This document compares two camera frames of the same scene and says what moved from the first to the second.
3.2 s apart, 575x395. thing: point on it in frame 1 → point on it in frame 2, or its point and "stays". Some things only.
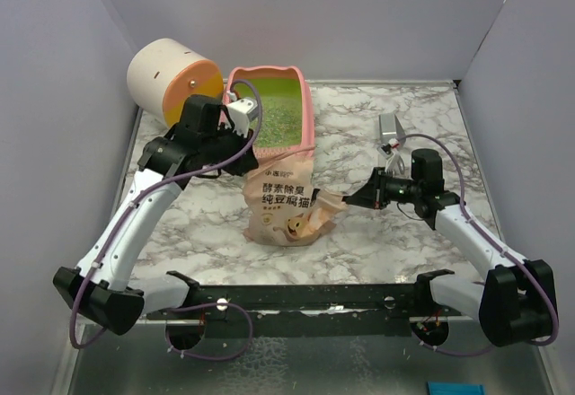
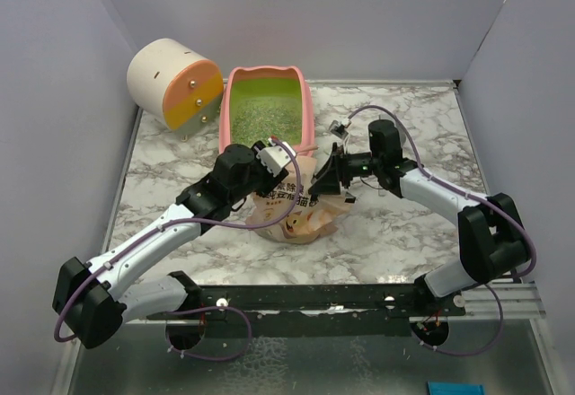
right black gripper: [373, 195] → [328, 179]
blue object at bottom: [455, 388] stays
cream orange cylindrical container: [161, 72] stays
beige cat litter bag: [283, 207] stays
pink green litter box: [287, 124] stays
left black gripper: [244, 164] → [270, 181]
